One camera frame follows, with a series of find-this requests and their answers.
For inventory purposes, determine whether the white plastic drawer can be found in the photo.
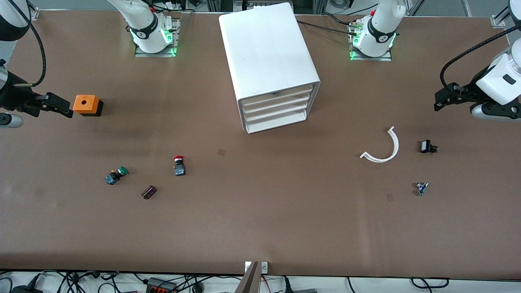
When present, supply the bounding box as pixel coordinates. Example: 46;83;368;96
243;103;312;126
242;94;315;118
239;84;317;109
245;111;309;134

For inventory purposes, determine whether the green push button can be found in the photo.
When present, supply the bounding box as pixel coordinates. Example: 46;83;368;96
105;166;129;186

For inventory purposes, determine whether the white plastic drawer cabinet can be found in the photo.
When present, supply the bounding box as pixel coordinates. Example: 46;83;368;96
219;2;321;134

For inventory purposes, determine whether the orange box with black base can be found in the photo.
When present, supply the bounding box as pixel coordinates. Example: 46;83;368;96
73;94;104;117

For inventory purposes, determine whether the white curved plastic strip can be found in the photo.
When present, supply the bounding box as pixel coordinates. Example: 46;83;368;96
360;126;400;164

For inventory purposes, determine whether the black power adapter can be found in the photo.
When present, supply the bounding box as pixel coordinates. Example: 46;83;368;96
11;272;44;293

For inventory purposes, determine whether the black orange power strip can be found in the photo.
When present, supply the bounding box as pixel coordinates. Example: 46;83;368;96
146;277;178;293

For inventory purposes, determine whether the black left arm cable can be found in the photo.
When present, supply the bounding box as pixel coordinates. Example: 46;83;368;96
439;25;521;101

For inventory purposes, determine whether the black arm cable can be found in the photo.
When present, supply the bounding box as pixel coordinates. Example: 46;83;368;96
439;25;521;101
6;0;46;87

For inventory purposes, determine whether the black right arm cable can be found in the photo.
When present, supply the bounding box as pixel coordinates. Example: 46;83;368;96
6;0;46;87

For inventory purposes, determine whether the aluminium corner bracket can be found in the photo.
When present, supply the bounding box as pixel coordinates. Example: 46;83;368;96
490;5;514;29

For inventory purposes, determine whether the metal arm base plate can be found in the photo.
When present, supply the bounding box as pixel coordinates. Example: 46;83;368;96
134;16;181;58
348;18;394;62

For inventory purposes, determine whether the black cable on table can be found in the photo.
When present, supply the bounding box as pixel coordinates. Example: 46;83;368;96
296;19;359;38

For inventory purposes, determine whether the black looped cable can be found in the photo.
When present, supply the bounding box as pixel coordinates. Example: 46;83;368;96
410;277;451;289

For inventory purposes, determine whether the camera mount post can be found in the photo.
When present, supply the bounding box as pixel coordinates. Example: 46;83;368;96
234;260;269;293

